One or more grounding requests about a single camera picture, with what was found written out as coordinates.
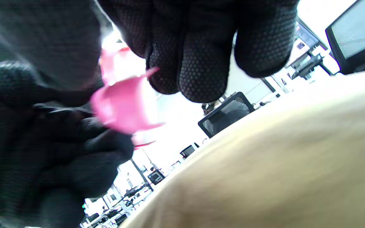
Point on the person's right hand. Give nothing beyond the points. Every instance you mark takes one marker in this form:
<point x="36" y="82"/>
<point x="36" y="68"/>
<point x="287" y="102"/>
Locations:
<point x="27" y="142"/>

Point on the pink lint roller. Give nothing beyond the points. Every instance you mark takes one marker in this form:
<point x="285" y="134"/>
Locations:
<point x="122" y="104"/>

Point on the brown pillow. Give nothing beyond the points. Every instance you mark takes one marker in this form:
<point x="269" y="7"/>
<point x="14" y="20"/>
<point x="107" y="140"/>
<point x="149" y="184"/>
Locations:
<point x="280" y="164"/>

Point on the small black monitor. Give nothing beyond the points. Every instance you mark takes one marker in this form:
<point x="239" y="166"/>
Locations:
<point x="188" y="151"/>

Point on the black office chair black base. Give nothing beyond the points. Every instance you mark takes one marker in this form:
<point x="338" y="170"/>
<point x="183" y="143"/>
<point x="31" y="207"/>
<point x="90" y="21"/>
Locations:
<point x="225" y="115"/>

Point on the computer monitor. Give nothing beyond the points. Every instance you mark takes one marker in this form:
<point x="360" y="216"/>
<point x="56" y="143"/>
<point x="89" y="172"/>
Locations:
<point x="306" y="34"/>

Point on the black mesh chair chrome base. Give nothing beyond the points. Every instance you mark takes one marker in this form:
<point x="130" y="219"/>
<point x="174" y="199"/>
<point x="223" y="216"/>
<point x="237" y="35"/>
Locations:
<point x="356" y="34"/>

